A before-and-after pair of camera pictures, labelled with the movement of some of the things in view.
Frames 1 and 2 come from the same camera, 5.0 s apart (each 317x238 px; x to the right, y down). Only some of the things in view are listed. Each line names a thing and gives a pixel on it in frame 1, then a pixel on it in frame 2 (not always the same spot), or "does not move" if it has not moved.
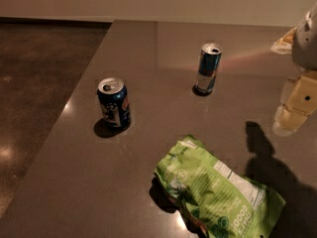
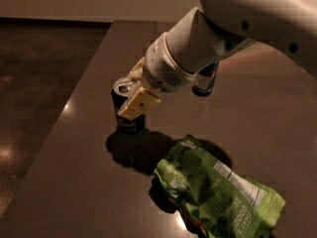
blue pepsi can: (113, 97) to (122, 90)
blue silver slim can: (211, 54) does not move
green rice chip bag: (225, 203) does not move
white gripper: (305, 45) to (162, 67)
